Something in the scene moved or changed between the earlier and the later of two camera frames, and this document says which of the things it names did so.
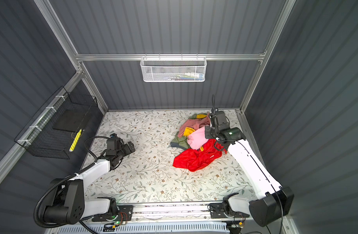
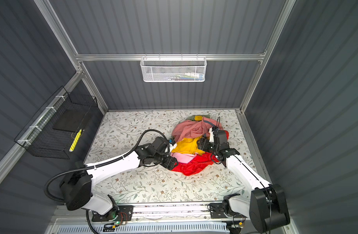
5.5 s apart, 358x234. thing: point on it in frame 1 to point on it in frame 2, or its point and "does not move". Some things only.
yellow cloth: (188, 130) to (188, 145)
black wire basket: (55, 129) does not move
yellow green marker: (77, 135) does not move
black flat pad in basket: (71, 120) does not move
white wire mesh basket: (173, 69) does not move
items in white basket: (188, 76) does not move
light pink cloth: (197, 139) to (183, 157)
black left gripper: (127, 150) to (170, 162)
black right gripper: (207, 131) to (205, 142)
